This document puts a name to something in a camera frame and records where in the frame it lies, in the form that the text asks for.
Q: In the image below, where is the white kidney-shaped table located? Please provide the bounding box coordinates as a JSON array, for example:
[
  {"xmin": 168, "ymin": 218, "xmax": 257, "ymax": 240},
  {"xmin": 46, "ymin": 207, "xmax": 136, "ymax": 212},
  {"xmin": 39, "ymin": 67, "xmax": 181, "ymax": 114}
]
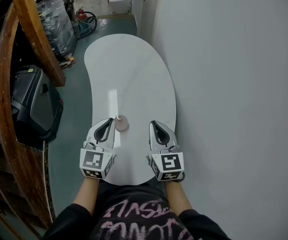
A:
[{"xmin": 83, "ymin": 33, "xmax": 178, "ymax": 186}]

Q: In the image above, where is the black printed sweatshirt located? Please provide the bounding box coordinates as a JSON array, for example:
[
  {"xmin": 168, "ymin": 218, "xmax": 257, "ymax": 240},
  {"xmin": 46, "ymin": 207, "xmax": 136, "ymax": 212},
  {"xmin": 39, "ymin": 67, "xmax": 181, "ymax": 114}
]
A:
[{"xmin": 42, "ymin": 181, "xmax": 231, "ymax": 240}]

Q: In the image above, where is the white toilet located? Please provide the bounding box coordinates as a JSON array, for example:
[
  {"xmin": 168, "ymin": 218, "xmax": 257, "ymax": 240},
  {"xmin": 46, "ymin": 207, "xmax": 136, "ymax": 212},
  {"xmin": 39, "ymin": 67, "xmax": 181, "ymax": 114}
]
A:
[{"xmin": 108, "ymin": 0, "xmax": 132, "ymax": 15}]

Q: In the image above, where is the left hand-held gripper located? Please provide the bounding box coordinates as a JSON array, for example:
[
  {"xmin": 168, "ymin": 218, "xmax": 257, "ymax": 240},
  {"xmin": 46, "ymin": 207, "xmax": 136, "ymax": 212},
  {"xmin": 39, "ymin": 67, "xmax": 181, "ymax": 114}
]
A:
[{"xmin": 79, "ymin": 117, "xmax": 117, "ymax": 179}]

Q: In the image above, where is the small floor clutter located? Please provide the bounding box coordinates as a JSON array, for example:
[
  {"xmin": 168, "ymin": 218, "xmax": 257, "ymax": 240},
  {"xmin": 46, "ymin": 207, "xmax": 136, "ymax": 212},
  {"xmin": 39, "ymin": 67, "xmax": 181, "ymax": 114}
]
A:
[{"xmin": 59, "ymin": 53, "xmax": 77, "ymax": 70}]

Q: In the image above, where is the black hose coil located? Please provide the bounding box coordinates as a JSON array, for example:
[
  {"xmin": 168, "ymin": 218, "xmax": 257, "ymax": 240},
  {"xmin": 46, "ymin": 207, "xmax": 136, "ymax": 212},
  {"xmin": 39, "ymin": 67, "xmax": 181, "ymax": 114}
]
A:
[{"xmin": 73, "ymin": 11, "xmax": 98, "ymax": 39}]

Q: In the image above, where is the person's left forearm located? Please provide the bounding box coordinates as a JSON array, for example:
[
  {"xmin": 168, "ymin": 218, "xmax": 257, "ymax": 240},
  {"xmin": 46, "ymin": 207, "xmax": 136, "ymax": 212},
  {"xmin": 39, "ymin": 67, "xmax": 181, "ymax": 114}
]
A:
[{"xmin": 73, "ymin": 176, "xmax": 100, "ymax": 215}]

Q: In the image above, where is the black grey machine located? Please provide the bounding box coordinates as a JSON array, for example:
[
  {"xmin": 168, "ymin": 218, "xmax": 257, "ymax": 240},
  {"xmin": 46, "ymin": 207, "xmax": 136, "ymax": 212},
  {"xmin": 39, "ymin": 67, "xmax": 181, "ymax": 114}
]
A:
[{"xmin": 10, "ymin": 64, "xmax": 64, "ymax": 143}]

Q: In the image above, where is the small pink round object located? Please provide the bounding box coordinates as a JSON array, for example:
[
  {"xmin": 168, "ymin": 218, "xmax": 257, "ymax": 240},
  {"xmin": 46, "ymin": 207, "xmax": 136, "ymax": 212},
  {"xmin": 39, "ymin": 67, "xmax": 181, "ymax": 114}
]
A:
[{"xmin": 115, "ymin": 114, "xmax": 130, "ymax": 133}]

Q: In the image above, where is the red fire extinguisher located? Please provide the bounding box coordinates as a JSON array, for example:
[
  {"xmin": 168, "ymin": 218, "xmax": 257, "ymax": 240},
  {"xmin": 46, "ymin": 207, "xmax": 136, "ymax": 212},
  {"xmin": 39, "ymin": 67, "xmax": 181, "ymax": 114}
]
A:
[{"xmin": 75, "ymin": 7, "xmax": 88, "ymax": 23}]

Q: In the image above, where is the plastic-wrapped pallet stack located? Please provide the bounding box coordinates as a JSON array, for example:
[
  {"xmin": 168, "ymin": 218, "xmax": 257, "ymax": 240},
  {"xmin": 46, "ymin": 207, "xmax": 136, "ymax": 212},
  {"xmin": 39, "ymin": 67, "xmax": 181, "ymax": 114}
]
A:
[{"xmin": 36, "ymin": 0, "xmax": 78, "ymax": 60}]

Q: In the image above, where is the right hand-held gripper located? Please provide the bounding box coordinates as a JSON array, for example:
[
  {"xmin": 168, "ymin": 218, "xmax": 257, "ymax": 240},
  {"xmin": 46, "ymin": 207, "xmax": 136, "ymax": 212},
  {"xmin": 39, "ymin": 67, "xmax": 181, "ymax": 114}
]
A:
[{"xmin": 147, "ymin": 120, "xmax": 186, "ymax": 183}]

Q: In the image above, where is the light wooden stair beam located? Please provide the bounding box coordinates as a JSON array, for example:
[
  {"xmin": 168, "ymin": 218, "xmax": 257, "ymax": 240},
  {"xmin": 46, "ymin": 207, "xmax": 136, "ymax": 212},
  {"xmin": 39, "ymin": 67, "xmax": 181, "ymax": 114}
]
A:
[{"xmin": 10, "ymin": 0, "xmax": 67, "ymax": 88}]

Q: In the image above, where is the person's right forearm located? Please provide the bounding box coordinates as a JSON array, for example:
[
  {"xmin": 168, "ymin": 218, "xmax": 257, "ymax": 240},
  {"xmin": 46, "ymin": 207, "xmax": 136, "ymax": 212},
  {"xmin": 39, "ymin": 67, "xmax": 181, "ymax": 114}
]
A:
[{"xmin": 164, "ymin": 180, "xmax": 193, "ymax": 218}]

